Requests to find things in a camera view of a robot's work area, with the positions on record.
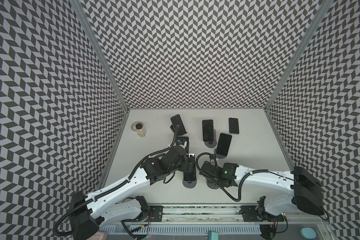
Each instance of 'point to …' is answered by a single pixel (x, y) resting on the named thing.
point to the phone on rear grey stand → (207, 130)
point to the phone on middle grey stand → (223, 143)
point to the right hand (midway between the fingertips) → (214, 181)
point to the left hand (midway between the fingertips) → (186, 160)
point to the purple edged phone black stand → (180, 140)
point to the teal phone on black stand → (176, 120)
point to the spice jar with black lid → (138, 126)
